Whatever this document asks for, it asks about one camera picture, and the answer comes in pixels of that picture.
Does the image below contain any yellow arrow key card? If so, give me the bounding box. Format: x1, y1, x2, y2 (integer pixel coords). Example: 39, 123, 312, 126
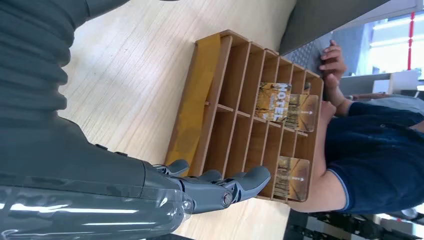
284, 93, 320, 133
273, 155, 311, 203

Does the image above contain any hotel print key card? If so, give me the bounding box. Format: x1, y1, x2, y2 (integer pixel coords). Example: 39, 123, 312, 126
254, 82, 293, 123

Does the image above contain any person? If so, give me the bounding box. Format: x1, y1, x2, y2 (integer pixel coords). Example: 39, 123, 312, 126
288, 39, 424, 215

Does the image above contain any wooden card rack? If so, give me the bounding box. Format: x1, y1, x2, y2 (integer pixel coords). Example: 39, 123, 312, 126
164, 29, 325, 204

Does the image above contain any grey laptop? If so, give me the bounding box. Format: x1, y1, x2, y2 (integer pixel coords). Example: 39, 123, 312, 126
278, 0, 392, 78

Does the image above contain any white desk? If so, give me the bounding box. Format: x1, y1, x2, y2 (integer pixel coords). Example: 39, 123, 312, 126
339, 69, 421, 98

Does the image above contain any red pole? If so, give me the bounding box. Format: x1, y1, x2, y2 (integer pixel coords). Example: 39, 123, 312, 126
406, 12, 416, 71

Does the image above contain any black cable carrier chain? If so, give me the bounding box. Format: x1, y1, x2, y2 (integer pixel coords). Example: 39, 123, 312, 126
306, 211, 424, 240

